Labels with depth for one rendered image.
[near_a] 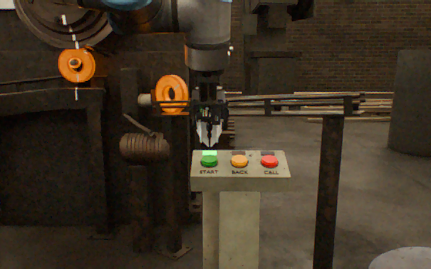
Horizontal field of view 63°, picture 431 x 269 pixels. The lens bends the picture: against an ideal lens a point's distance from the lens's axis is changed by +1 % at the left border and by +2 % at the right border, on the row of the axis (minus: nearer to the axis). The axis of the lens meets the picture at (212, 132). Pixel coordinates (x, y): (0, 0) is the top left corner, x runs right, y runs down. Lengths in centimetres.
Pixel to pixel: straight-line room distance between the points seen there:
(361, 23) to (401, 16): 80
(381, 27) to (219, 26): 776
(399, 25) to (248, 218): 780
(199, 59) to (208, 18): 8
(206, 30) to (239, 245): 54
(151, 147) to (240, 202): 66
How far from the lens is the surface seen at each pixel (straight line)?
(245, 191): 87
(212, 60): 67
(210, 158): 87
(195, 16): 65
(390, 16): 844
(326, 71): 799
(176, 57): 165
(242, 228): 91
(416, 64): 340
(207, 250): 112
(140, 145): 146
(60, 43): 168
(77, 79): 168
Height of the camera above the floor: 87
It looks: 13 degrees down
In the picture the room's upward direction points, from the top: straight up
